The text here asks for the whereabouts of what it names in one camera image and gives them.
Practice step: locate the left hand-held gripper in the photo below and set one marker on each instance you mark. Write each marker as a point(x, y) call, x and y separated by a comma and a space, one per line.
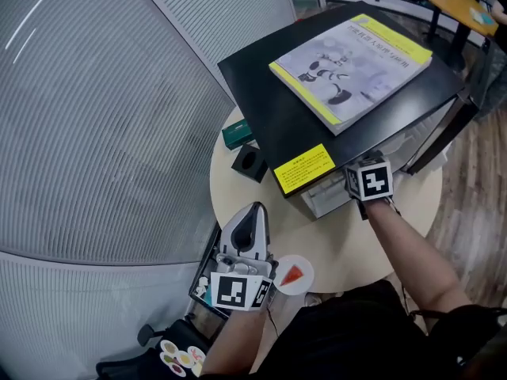
point(231, 291)

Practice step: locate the round wooden bar table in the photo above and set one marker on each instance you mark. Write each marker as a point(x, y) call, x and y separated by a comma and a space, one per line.
point(455, 2)

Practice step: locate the black mesh cart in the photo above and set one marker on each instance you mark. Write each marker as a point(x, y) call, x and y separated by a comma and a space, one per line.
point(206, 259)

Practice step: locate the white round plate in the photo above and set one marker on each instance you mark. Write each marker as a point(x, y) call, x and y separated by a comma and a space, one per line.
point(305, 285)

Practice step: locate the grey and yellow book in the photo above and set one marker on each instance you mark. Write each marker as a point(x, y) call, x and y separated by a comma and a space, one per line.
point(348, 73)

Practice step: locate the blue-green packet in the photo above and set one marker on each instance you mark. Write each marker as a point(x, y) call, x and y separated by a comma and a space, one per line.
point(482, 16)

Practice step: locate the red watermelon slice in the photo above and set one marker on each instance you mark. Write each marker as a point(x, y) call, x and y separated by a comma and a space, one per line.
point(292, 276)

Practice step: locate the dark green box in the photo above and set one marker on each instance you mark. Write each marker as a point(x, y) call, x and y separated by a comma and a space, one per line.
point(237, 134)

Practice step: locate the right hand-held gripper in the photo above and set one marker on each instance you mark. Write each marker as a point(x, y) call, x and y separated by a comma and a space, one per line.
point(372, 180)

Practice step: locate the black square pen holder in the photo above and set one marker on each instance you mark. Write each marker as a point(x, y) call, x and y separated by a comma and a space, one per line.
point(259, 170)

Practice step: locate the person's black clothing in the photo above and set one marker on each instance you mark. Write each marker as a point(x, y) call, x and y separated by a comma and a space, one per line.
point(336, 339)

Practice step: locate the person's left forearm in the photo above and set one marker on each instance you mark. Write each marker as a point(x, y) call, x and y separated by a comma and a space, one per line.
point(233, 343)

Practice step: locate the small white object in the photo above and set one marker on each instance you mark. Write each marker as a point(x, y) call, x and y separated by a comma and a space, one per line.
point(203, 287)

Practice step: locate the person's right forearm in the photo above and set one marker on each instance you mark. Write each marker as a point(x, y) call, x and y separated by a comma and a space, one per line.
point(416, 259)

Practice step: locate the black mesh office chair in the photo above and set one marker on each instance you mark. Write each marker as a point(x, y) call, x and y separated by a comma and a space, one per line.
point(134, 364)

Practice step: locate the black mini fridge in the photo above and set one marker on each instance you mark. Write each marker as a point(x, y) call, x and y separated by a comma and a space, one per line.
point(253, 105)

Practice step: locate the person's left shoe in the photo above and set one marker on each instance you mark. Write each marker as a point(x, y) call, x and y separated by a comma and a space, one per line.
point(313, 300)

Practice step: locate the glass partition with blinds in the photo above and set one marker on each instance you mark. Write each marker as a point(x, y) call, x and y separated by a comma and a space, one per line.
point(99, 133)

